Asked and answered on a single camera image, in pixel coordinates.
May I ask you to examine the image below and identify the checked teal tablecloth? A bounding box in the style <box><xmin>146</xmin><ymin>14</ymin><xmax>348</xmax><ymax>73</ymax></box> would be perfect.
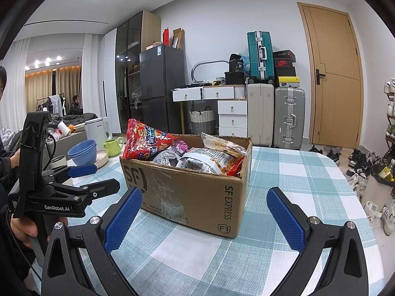
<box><xmin>30</xmin><ymin>146</ymin><xmax>379</xmax><ymax>296</ymax></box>

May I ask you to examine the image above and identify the beige suitcase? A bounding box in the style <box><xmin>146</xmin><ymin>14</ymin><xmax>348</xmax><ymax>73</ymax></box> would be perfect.
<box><xmin>247</xmin><ymin>84</ymin><xmax>275</xmax><ymax>147</ymax></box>

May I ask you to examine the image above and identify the red triangular snack bag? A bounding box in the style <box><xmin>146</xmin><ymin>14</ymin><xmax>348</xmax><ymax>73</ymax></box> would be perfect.
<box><xmin>122</xmin><ymin>119</ymin><xmax>179</xmax><ymax>160</ymax></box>

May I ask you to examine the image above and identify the green watering can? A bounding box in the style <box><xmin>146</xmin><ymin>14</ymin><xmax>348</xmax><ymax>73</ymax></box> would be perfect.
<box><xmin>103</xmin><ymin>137</ymin><xmax>124</xmax><ymax>158</ymax></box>

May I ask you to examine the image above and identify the woven laundry basket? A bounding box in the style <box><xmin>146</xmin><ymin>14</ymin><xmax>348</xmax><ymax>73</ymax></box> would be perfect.
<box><xmin>189</xmin><ymin>106</ymin><xmax>216</xmax><ymax>135</ymax></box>

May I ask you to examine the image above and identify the white sneakers pile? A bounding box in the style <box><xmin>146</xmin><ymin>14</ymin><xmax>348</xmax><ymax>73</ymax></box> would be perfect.
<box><xmin>348</xmin><ymin>173</ymin><xmax>394</xmax><ymax>236</ymax></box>

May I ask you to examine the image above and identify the silver aluminium suitcase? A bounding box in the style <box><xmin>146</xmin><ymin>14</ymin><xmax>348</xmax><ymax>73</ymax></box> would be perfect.
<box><xmin>273</xmin><ymin>87</ymin><xmax>305</xmax><ymax>150</ymax></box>

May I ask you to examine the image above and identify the white drawer desk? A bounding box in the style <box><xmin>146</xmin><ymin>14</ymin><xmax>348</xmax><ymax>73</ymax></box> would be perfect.
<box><xmin>172</xmin><ymin>85</ymin><xmax>248</xmax><ymax>138</ymax></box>

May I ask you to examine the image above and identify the stack of shoe boxes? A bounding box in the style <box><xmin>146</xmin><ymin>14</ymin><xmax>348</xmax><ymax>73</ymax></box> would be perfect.
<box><xmin>273</xmin><ymin>50</ymin><xmax>300</xmax><ymax>88</ymax></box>

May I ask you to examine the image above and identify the cardboard SF Express box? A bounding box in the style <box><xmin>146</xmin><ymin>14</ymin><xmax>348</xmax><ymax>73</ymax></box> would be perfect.
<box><xmin>120</xmin><ymin>136</ymin><xmax>252</xmax><ymax>238</ymax></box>

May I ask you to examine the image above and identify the black sneaker pair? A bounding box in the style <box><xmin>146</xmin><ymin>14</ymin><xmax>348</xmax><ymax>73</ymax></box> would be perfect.
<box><xmin>309</xmin><ymin>145</ymin><xmax>341</xmax><ymax>166</ymax></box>

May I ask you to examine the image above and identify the white chip bag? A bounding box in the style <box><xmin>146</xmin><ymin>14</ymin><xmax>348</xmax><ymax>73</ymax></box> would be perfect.
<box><xmin>176</xmin><ymin>148</ymin><xmax>244</xmax><ymax>176</ymax></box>

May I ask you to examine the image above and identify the dark glass cabinet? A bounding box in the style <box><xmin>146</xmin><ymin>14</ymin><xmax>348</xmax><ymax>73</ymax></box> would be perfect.
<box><xmin>115</xmin><ymin>11</ymin><xmax>161</xmax><ymax>133</ymax></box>

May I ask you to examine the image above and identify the black refrigerator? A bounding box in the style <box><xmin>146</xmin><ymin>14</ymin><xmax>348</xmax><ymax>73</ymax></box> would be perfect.
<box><xmin>140</xmin><ymin>44</ymin><xmax>185</xmax><ymax>134</ymax></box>

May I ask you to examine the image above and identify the blue plastic bowl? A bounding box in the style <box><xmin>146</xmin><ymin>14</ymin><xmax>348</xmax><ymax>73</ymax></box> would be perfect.
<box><xmin>68</xmin><ymin>139</ymin><xmax>97</xmax><ymax>167</ymax></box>

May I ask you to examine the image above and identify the teal suitcase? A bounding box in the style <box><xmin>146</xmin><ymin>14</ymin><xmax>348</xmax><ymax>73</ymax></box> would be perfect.
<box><xmin>247</xmin><ymin>31</ymin><xmax>275</xmax><ymax>84</ymax></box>

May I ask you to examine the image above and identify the person's left hand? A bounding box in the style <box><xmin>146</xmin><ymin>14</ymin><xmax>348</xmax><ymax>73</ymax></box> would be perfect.
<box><xmin>10</xmin><ymin>217</ymin><xmax>38</xmax><ymax>249</ymax></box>

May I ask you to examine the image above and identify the wooden door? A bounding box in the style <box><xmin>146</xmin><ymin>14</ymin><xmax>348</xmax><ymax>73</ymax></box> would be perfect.
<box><xmin>298</xmin><ymin>3</ymin><xmax>364</xmax><ymax>148</ymax></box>

